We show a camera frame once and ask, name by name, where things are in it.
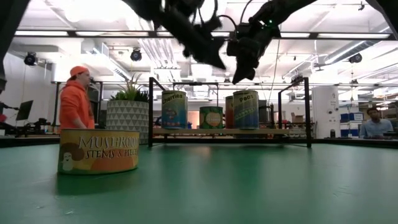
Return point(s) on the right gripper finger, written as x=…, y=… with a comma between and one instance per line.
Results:
x=255, y=69
x=244, y=70

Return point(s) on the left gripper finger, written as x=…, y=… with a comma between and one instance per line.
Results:
x=214, y=53

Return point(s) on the Peas label tin can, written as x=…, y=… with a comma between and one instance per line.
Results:
x=246, y=110

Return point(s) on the orange red label tin can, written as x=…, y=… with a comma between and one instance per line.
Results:
x=229, y=112

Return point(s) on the green label tin can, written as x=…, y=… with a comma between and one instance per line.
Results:
x=211, y=118

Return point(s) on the Cherries label tin can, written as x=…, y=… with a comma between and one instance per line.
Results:
x=174, y=110

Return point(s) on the Mushroom label short can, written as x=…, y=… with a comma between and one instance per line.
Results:
x=98, y=152

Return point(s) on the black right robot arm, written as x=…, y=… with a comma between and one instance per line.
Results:
x=280, y=9

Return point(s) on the black ceiling spotlight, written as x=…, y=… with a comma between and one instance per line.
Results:
x=136, y=55
x=30, y=59
x=355, y=58

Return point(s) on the brown cardboard box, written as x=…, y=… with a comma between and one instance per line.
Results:
x=298, y=119

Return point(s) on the white round column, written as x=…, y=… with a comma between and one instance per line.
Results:
x=325, y=105

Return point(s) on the green succulent plant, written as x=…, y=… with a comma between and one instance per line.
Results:
x=132, y=90

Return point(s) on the blue storage bin rack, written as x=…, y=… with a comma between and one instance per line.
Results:
x=354, y=117

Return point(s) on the white triangle-pattern plant pot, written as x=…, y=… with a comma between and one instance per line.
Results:
x=127, y=121

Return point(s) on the green table mat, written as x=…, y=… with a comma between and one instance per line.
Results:
x=217, y=186

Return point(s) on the person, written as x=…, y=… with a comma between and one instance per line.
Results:
x=374, y=126
x=74, y=105

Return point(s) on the black background monitor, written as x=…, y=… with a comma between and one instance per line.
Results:
x=25, y=109

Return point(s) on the black overhead frame bar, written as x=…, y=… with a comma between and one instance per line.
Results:
x=313, y=35

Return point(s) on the black background frame stand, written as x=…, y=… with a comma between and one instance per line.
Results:
x=56, y=102

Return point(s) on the black metal table frame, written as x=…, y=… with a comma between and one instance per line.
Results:
x=28, y=141

